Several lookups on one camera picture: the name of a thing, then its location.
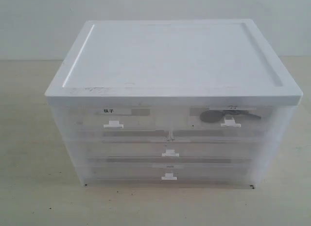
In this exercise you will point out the translucent plastic drawer cabinet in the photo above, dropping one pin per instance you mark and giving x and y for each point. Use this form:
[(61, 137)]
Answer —
[(172, 66)]

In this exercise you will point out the wide clear drawer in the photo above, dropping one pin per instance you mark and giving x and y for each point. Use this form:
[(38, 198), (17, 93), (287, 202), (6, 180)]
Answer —
[(180, 152), (227, 173)]

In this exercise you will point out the bottom wide clear drawer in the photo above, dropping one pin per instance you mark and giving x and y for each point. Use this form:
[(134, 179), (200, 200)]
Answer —
[(227, 173)]

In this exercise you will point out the middle wide clear drawer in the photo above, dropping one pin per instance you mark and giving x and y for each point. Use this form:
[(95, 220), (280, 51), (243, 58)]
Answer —
[(180, 152)]

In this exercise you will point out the key bunch with blue tag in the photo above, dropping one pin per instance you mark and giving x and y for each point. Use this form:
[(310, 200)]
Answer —
[(213, 116)]

